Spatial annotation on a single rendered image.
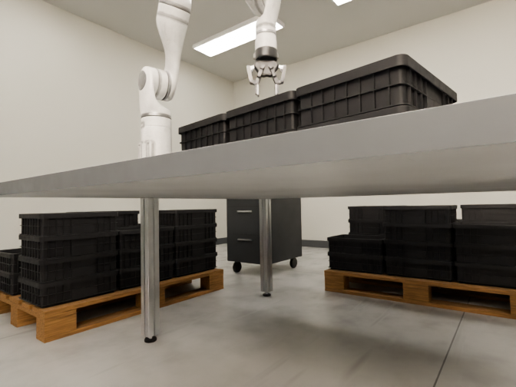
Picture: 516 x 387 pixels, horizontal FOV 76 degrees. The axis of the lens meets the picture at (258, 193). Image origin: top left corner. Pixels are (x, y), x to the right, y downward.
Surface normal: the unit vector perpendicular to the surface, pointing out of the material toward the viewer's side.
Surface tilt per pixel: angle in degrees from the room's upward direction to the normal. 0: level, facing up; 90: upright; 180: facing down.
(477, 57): 90
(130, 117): 90
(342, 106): 90
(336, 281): 90
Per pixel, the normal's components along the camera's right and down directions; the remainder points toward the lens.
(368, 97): -0.71, -0.01
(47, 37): 0.80, -0.04
